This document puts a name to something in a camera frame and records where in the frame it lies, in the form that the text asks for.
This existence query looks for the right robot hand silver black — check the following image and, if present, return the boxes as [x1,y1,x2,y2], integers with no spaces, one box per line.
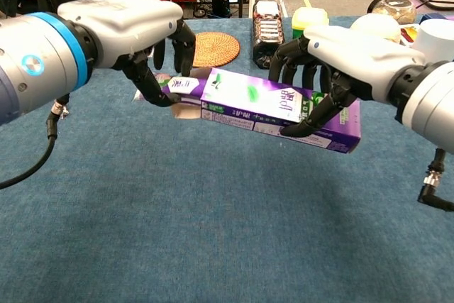
[267,25,427,138]

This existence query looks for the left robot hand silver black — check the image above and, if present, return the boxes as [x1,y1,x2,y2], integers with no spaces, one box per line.
[56,0,197,109]

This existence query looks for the purple carton box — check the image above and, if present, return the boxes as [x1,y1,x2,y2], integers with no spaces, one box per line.
[170,67,362,155]

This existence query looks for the red white snack packet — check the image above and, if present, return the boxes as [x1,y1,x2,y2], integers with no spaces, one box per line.
[399,26,422,48]

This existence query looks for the blue purple box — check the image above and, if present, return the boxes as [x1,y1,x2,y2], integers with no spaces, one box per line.
[419,12,454,23]

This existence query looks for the black box device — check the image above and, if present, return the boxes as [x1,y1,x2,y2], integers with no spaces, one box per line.
[211,0,232,19]

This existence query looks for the white bowl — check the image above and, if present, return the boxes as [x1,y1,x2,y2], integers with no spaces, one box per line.
[350,12,402,45]

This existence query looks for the yellow green lidded container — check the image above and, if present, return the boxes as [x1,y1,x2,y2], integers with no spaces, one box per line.
[291,6,331,40]

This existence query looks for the glass jar with grains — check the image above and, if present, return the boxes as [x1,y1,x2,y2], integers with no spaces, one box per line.
[366,0,418,26]

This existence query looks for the white plastic cup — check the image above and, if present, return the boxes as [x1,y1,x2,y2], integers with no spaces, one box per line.
[411,18,454,63]

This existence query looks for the dark sauce bottle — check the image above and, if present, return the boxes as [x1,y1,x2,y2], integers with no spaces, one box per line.
[252,0,287,70]

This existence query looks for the round woven coaster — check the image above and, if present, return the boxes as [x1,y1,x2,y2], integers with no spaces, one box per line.
[192,31,241,69]

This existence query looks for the blue table cloth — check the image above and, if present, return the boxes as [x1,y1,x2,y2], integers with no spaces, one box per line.
[0,15,454,303]

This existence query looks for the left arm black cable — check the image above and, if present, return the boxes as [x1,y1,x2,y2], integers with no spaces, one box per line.
[0,93,71,191]

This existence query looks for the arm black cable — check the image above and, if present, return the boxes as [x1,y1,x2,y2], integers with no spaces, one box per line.
[417,148,454,212]
[0,93,71,191]

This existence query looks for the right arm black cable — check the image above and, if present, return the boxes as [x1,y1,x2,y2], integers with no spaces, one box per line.
[417,148,454,212]

